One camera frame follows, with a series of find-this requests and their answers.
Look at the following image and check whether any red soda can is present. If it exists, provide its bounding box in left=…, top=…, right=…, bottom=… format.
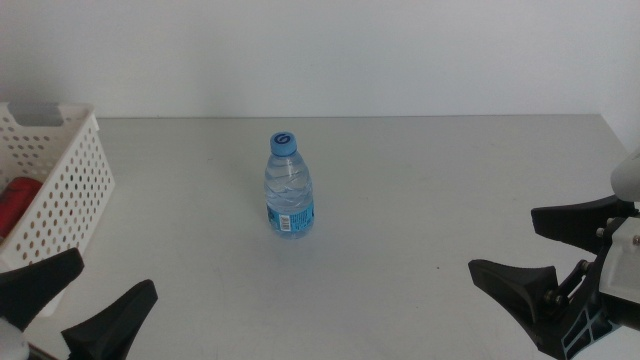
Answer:
left=0, top=176, right=44, bottom=241

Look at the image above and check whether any clear blue-label water bottle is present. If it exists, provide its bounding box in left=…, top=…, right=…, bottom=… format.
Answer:
left=263, top=130, right=316, bottom=240

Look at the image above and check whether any white perforated plastic basket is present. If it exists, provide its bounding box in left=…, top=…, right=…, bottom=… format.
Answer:
left=0, top=102, right=117, bottom=319

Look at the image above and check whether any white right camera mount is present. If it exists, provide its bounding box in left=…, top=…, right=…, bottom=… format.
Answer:
left=598, top=148, right=640, bottom=304

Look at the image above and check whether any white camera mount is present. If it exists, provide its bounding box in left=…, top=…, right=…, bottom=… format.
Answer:
left=0, top=316, right=30, bottom=360
left=598, top=148, right=640, bottom=304

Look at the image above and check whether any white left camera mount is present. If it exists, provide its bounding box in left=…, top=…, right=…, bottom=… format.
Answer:
left=0, top=316, right=30, bottom=360

